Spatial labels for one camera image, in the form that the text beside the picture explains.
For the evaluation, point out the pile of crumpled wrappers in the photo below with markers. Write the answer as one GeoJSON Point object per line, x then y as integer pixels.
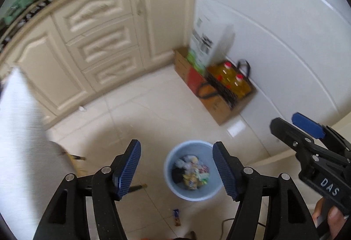
{"type": "Point", "coordinates": [194, 174]}

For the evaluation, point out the cream kitchen base cabinet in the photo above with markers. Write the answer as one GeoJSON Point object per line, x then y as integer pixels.
{"type": "Point", "coordinates": [90, 37]}

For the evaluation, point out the light blue waste bin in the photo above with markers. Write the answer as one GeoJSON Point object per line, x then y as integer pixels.
{"type": "Point", "coordinates": [175, 152]}

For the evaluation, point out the brown cardboard box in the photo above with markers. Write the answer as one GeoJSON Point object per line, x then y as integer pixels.
{"type": "Point", "coordinates": [219, 111]}

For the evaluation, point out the red bag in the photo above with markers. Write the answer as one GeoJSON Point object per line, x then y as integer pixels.
{"type": "Point", "coordinates": [195, 79]}

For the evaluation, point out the cooking oil bottle red cap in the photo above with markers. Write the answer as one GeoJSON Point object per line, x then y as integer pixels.
{"type": "Point", "coordinates": [223, 74]}
{"type": "Point", "coordinates": [241, 87]}

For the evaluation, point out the white and green carton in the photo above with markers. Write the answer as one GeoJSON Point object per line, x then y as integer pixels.
{"type": "Point", "coordinates": [208, 42]}

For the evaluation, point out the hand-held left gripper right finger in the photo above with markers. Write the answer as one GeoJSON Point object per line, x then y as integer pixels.
{"type": "Point", "coordinates": [224, 171]}

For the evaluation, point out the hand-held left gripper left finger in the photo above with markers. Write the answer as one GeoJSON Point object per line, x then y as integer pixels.
{"type": "Point", "coordinates": [127, 171]}

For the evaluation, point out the black plastic bag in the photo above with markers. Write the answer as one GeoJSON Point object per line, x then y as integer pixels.
{"type": "Point", "coordinates": [178, 176]}

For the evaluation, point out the person's right hand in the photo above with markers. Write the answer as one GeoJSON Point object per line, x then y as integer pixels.
{"type": "Point", "coordinates": [337, 216]}

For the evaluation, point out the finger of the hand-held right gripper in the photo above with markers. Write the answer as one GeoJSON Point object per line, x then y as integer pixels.
{"type": "Point", "coordinates": [307, 124]}
{"type": "Point", "coordinates": [283, 131]}

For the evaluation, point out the green kitchen appliance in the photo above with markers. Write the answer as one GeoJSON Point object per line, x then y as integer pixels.
{"type": "Point", "coordinates": [23, 4]}

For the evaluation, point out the blue and brown snack wrapper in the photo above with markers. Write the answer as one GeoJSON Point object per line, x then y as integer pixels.
{"type": "Point", "coordinates": [177, 217]}

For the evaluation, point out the cooking oil bottles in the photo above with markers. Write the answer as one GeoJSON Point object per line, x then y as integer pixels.
{"type": "Point", "coordinates": [227, 94]}

